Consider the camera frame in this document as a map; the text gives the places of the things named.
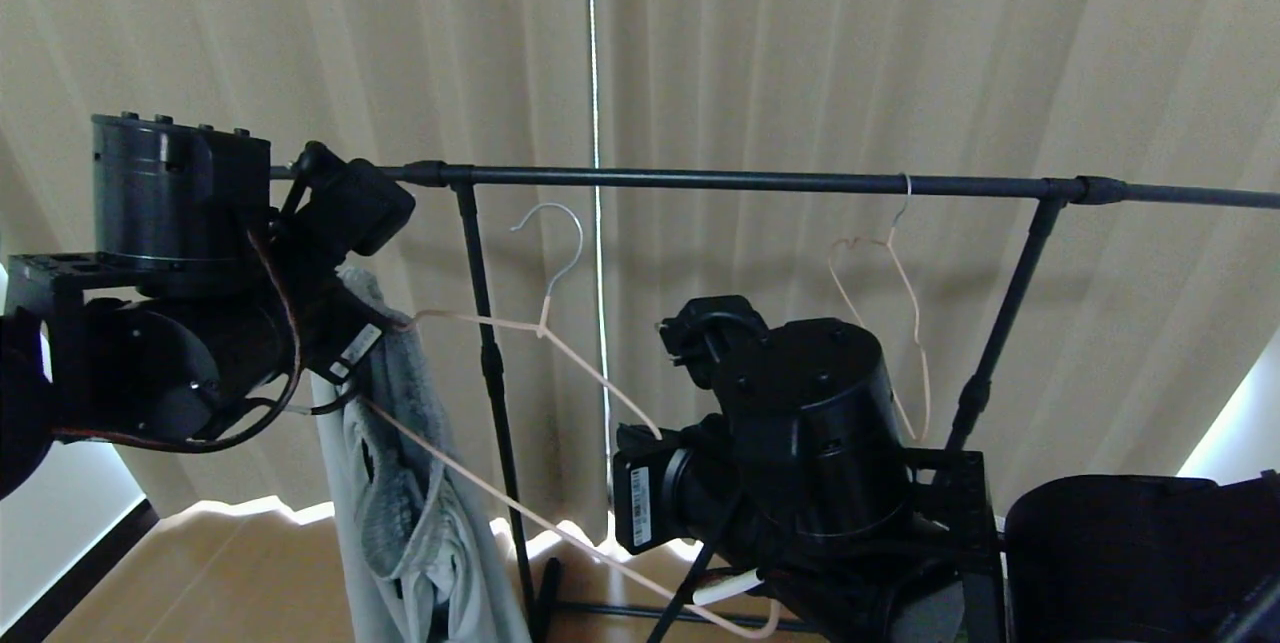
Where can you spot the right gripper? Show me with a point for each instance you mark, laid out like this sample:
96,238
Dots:
665,498

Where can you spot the pale grey shorts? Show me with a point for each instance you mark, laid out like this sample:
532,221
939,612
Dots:
440,563

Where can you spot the black clothes rack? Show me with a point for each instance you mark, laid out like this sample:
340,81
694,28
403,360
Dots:
750,181

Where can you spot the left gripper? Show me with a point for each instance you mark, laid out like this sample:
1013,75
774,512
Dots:
220,363

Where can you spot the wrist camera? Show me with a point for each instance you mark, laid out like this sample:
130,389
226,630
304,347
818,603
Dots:
700,333
350,203

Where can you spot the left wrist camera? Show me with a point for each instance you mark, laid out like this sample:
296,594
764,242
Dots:
350,203

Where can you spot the beige curtain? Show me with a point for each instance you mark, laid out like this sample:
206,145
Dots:
800,43

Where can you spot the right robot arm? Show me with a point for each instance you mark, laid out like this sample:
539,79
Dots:
810,423

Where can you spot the pink clothes hanger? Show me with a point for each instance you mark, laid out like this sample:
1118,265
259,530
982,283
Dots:
600,378
912,323

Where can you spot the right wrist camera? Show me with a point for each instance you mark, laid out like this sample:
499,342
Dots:
700,333

